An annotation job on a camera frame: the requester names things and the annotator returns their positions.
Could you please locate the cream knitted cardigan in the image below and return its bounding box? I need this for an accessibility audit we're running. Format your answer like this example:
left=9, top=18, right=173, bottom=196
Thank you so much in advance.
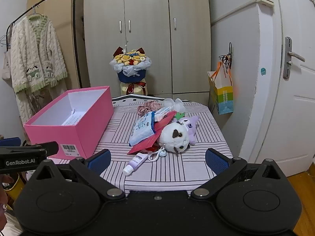
left=10, top=14, right=68, bottom=124

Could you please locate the cream gift box red ribbon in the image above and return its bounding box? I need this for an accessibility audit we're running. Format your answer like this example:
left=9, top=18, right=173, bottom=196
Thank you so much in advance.
left=120, top=79, right=148, bottom=95

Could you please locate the pink floral scrunchie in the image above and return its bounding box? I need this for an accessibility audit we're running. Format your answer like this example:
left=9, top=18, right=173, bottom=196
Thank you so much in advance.
left=137, top=100, right=162, bottom=117

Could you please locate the colourful paper gift bag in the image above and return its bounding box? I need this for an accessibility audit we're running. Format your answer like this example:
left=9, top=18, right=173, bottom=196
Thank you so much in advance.
left=208, top=61, right=234, bottom=115

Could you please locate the white charm keychain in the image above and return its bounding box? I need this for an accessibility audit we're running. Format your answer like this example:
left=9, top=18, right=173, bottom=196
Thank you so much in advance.
left=148, top=147, right=167, bottom=162

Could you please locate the small white blue box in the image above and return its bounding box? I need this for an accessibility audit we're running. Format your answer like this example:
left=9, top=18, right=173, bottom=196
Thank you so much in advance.
left=154, top=107, right=171, bottom=122

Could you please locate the silver door handle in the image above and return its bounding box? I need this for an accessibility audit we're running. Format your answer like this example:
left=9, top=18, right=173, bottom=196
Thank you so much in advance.
left=283, top=36, right=305, bottom=80

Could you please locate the white door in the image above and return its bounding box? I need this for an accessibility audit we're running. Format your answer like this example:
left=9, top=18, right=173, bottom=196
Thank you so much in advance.
left=256, top=0, right=314, bottom=176

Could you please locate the purple cream tube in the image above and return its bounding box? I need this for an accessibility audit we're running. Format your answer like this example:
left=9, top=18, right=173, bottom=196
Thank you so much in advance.
left=123, top=151, right=149, bottom=176

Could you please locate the black clothes rack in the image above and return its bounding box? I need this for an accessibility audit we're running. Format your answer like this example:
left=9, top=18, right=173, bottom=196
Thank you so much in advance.
left=10, top=0, right=90, bottom=89

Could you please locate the red envelope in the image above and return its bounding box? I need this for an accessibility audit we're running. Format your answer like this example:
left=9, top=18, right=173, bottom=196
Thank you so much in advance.
left=128, top=111, right=177, bottom=155

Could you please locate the white paper sheet in box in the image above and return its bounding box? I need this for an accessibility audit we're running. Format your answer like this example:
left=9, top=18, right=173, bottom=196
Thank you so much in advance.
left=62, top=109, right=85, bottom=126

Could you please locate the striped white tablecloth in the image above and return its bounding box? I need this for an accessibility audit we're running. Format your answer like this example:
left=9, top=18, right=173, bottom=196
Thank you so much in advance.
left=48, top=93, right=234, bottom=195

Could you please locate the blue wet wipes pack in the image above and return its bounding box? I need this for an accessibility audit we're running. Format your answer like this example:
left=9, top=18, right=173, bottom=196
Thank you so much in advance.
left=129, top=111, right=155, bottom=146

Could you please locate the white panda plush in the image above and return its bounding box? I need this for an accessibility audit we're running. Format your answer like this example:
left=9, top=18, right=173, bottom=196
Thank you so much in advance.
left=157, top=123, right=190, bottom=154

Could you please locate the pink cardboard box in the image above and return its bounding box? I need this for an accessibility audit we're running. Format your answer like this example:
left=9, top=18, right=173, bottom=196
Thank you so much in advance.
left=23, top=86, right=114, bottom=160

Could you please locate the red strawberry plush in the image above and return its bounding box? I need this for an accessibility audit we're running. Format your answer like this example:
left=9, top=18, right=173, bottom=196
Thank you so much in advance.
left=173, top=112, right=185, bottom=121

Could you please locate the beige wardrobe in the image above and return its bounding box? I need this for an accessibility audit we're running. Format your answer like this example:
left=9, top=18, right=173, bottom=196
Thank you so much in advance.
left=84, top=0, right=211, bottom=104

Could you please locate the purple plush toy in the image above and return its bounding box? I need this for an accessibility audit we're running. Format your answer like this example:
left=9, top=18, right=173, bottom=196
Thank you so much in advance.
left=177, top=116, right=199, bottom=145

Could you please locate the flower bouquet blue wrap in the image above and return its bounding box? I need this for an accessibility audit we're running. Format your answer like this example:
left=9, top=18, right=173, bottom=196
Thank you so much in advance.
left=109, top=47, right=152, bottom=83

